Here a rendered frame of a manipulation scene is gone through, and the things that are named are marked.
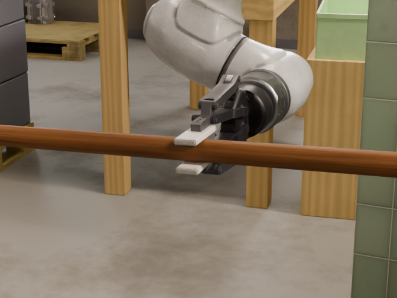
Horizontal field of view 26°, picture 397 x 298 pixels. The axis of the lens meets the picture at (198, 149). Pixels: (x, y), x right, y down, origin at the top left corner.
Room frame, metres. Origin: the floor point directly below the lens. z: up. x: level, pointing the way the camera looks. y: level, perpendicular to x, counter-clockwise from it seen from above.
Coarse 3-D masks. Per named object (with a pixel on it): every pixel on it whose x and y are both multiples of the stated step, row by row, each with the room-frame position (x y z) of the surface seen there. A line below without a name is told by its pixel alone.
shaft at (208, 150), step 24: (0, 144) 1.15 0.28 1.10; (24, 144) 1.13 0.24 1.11; (48, 144) 1.11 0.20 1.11; (72, 144) 1.10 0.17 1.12; (96, 144) 1.08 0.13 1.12; (120, 144) 1.07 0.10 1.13; (144, 144) 1.06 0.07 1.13; (168, 144) 1.04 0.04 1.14; (216, 144) 1.02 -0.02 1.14; (240, 144) 1.01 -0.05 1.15; (264, 144) 1.00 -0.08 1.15; (288, 144) 1.00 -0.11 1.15; (288, 168) 0.98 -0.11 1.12; (312, 168) 0.97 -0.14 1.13; (336, 168) 0.96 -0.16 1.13; (360, 168) 0.94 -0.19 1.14; (384, 168) 0.93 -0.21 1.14
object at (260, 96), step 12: (240, 96) 1.17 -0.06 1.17; (252, 96) 1.20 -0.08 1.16; (264, 96) 1.20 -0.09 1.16; (228, 108) 1.15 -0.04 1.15; (252, 108) 1.19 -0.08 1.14; (264, 108) 1.19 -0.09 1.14; (228, 120) 1.15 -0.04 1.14; (240, 120) 1.17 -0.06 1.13; (252, 120) 1.19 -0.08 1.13; (264, 120) 1.19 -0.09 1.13; (228, 132) 1.15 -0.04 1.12; (252, 132) 1.20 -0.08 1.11
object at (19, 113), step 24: (0, 0) 4.30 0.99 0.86; (0, 24) 4.29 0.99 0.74; (24, 24) 4.53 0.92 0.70; (0, 48) 4.28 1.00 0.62; (24, 48) 4.52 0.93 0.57; (0, 72) 4.26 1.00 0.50; (24, 72) 4.51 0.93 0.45; (0, 96) 4.24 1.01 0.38; (24, 96) 4.49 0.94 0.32; (0, 120) 4.23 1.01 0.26; (24, 120) 4.48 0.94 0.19; (0, 168) 4.18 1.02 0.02
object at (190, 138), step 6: (210, 126) 1.07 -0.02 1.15; (186, 132) 1.05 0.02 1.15; (192, 132) 1.04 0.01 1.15; (198, 132) 1.04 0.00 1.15; (204, 132) 1.04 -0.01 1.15; (210, 132) 1.05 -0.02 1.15; (180, 138) 1.02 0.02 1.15; (186, 138) 1.02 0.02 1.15; (192, 138) 1.02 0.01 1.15; (198, 138) 1.02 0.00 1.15; (204, 138) 1.04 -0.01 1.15; (180, 144) 1.02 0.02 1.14; (186, 144) 1.01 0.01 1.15; (192, 144) 1.01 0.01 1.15
